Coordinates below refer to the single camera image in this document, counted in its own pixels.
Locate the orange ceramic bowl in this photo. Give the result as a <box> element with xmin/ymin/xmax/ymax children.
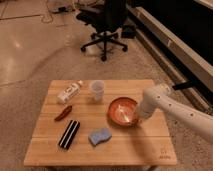
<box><xmin>107</xmin><ymin>97</ymin><xmax>139</xmax><ymax>127</ymax></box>

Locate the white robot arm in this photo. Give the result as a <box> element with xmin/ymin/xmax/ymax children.
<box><xmin>135</xmin><ymin>84</ymin><xmax>213</xmax><ymax>144</ymax></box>

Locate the clear plastic cup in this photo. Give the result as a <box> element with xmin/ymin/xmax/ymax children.
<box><xmin>89</xmin><ymin>80</ymin><xmax>105</xmax><ymax>101</ymax></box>

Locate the blue sponge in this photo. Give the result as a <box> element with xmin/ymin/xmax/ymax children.
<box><xmin>88</xmin><ymin>128</ymin><xmax>112</xmax><ymax>146</ymax></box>

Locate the wooden table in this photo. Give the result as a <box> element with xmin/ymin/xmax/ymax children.
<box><xmin>24</xmin><ymin>80</ymin><xmax>177</xmax><ymax>167</ymax></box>

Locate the white plastic bottle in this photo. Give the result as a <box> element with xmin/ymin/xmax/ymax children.
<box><xmin>57</xmin><ymin>80</ymin><xmax>83</xmax><ymax>104</ymax></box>

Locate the black box on floor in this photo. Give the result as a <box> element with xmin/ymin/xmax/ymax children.
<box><xmin>121</xmin><ymin>25</ymin><xmax>136</xmax><ymax>39</ymax></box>

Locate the brown sausage toy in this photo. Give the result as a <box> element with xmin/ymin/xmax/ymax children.
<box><xmin>54</xmin><ymin>105</ymin><xmax>72</xmax><ymax>121</ymax></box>

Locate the black office chair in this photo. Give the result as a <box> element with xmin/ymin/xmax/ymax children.
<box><xmin>76</xmin><ymin>0</ymin><xmax>128</xmax><ymax>61</ymax></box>

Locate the floor cables and adapter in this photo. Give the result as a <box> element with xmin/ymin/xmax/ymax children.
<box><xmin>39</xmin><ymin>0</ymin><xmax>101</xmax><ymax>24</ymax></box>

